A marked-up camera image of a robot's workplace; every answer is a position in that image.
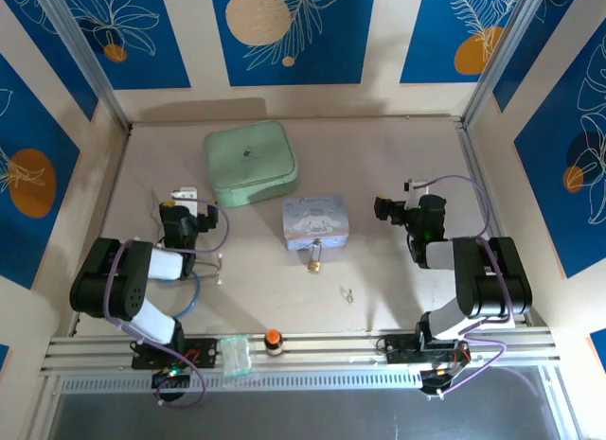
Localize slotted grey cable duct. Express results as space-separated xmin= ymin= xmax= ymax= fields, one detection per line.
xmin=58 ymin=370 xmax=428 ymax=395

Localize orange capped small bottle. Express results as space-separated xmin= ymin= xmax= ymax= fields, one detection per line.
xmin=263 ymin=328 xmax=286 ymax=358

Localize clear plastic bag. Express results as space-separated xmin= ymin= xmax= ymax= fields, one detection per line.
xmin=219 ymin=335 xmax=253 ymax=378

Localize thin grey string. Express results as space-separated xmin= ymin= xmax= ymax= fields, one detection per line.
xmin=148 ymin=187 xmax=168 ymax=236

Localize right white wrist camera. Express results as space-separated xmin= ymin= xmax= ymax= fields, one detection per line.
xmin=403 ymin=177 xmax=431 ymax=209

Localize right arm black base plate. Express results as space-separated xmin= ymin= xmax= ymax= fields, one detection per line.
xmin=382 ymin=334 xmax=473 ymax=366

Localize brass padlock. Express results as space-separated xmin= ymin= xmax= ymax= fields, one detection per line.
xmin=306 ymin=238 xmax=326 ymax=273

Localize light blue cable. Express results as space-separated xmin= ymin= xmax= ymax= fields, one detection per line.
xmin=154 ymin=268 xmax=203 ymax=319

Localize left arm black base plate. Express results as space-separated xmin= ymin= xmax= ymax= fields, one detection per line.
xmin=131 ymin=337 xmax=220 ymax=371

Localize mint green zip case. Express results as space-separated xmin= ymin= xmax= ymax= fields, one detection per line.
xmin=203 ymin=119 xmax=300 ymax=209

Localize cartoon print tin box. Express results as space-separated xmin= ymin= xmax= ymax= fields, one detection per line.
xmin=281 ymin=193 xmax=353 ymax=254

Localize aluminium frame post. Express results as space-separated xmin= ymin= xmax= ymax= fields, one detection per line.
xmin=35 ymin=0 xmax=133 ymax=132
xmin=460 ymin=0 xmax=546 ymax=129

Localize white wires with connectors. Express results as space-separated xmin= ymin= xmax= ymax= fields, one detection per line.
xmin=187 ymin=252 xmax=224 ymax=286

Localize aluminium frame rail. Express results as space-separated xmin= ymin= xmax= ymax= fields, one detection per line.
xmin=39 ymin=332 xmax=562 ymax=378

